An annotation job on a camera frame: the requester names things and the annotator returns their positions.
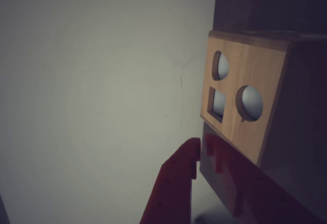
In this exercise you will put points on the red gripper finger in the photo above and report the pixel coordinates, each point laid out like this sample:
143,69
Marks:
245,183
176,178

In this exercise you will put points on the wooden shape sorter box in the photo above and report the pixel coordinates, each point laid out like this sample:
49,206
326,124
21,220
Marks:
250,68

